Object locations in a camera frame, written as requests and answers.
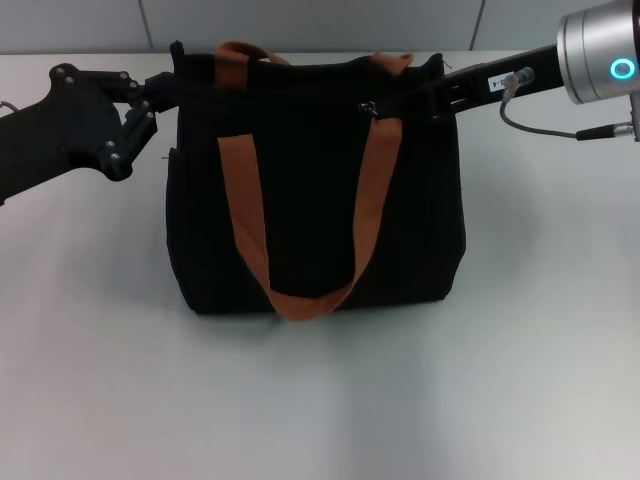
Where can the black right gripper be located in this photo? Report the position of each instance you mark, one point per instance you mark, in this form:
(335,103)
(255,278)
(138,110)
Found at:
(540,70)

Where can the silver zipper pull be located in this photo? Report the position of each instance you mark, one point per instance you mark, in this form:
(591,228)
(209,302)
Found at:
(368,110)

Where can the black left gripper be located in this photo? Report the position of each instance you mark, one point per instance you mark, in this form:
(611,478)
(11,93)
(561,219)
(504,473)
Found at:
(50,135)

